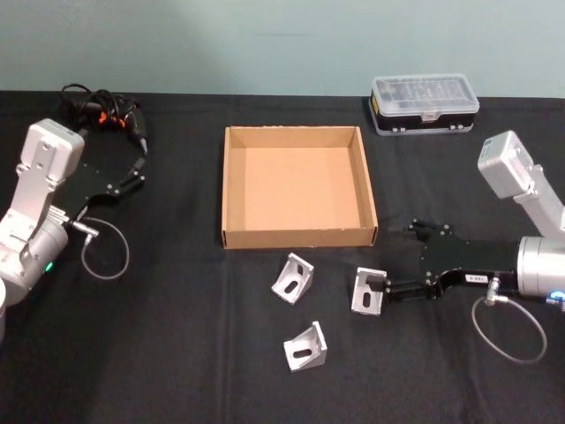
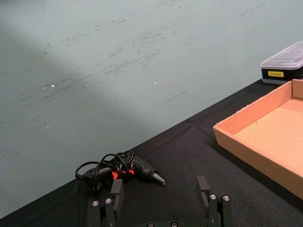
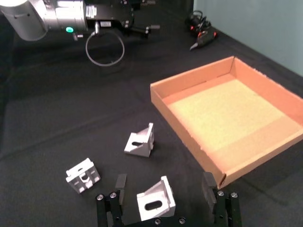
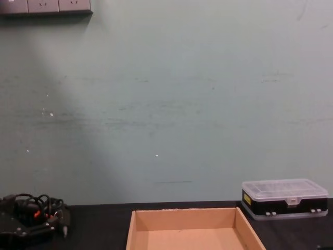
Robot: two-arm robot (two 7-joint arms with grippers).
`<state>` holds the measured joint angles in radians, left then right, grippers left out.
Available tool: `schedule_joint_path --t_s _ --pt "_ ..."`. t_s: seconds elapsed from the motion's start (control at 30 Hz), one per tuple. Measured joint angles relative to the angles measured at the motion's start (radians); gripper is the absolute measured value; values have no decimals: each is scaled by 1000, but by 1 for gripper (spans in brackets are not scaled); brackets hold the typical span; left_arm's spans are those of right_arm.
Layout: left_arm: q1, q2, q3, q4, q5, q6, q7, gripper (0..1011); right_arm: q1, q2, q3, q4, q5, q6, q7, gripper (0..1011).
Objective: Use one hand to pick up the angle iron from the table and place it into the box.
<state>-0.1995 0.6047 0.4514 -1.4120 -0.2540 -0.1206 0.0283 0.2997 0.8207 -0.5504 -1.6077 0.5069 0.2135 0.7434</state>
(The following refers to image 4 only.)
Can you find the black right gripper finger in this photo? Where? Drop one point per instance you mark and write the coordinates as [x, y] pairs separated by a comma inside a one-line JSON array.
[[325, 248]]

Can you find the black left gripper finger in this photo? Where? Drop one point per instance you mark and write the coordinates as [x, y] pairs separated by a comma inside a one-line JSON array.
[[31, 231]]

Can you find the black table cloth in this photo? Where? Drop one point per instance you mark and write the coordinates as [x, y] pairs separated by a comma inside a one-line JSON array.
[[99, 229]]

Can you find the clear plastic case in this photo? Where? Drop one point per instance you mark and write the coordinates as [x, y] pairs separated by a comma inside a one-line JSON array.
[[283, 191]]

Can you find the shallow brown cardboard tray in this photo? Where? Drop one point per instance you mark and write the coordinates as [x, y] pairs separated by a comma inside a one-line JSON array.
[[190, 238]]

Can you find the grey wall socket panel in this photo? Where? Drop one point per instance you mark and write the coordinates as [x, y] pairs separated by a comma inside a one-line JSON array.
[[43, 5]]

